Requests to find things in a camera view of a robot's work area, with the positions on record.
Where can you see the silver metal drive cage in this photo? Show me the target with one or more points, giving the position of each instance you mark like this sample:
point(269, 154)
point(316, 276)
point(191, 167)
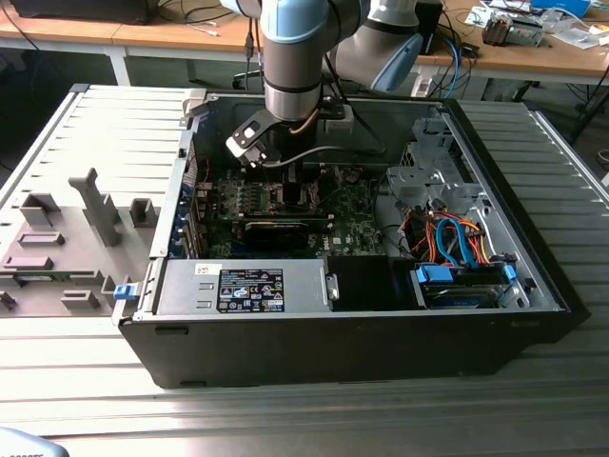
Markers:
point(414, 181)

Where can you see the round coin battery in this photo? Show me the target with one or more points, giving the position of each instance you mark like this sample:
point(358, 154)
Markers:
point(352, 177)

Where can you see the grey parts rack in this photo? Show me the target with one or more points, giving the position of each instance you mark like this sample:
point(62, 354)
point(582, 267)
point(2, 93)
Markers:
point(71, 247)

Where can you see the cpu socket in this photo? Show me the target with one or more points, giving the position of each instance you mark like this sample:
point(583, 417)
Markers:
point(276, 202)

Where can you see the black box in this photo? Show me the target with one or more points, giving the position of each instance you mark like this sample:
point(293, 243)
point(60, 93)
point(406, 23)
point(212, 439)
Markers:
point(430, 28)

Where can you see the hard disk in blue carrier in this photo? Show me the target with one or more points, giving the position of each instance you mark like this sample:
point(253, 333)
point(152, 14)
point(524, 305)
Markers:
point(452, 297)

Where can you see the silver power supply black label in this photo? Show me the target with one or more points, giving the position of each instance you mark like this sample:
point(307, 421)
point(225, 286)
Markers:
point(185, 285)

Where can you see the black pc case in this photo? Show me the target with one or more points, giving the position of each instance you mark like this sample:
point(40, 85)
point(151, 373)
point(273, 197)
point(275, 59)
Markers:
point(333, 352)

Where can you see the blue box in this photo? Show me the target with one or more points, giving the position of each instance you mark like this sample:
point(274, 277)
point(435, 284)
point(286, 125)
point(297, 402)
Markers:
point(561, 5)

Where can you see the white camera with black bracket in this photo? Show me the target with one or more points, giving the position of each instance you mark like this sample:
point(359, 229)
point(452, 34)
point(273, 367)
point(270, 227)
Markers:
point(238, 145)

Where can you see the wooden desk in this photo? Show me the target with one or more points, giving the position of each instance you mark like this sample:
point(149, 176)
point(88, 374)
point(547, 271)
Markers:
point(143, 35)

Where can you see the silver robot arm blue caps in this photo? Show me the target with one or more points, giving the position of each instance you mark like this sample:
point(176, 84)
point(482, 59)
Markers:
point(290, 57)

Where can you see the grey optical drive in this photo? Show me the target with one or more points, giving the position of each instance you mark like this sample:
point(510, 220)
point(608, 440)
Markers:
point(525, 31)

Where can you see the copper fin cpu cooler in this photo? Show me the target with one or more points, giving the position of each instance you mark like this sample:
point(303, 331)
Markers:
point(496, 29)

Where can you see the thin metal locking lever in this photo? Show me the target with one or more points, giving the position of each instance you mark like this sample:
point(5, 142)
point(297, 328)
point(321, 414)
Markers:
point(269, 180)

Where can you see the green RAM stick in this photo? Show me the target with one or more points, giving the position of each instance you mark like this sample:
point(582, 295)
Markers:
point(285, 220)

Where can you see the black graphics card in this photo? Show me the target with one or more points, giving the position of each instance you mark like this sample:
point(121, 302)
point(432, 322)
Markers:
point(276, 235)

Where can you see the green motherboard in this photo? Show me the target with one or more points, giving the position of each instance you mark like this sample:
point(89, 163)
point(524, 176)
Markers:
point(352, 224)

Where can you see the copper coloured tube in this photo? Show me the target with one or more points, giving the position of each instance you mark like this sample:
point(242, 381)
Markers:
point(304, 125)

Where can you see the small white camera box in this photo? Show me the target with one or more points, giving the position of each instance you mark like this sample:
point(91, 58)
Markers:
point(340, 125)

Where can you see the black device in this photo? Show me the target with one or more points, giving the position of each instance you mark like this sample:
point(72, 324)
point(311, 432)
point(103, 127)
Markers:
point(81, 9)

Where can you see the grey rounded device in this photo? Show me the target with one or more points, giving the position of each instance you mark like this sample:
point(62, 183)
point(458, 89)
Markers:
point(24, 445)

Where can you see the blue case latch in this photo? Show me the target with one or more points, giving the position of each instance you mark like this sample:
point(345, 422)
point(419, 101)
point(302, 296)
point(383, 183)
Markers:
point(124, 292)

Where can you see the clear plastic bag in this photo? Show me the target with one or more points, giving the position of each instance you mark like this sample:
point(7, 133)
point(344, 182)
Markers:
point(578, 38)

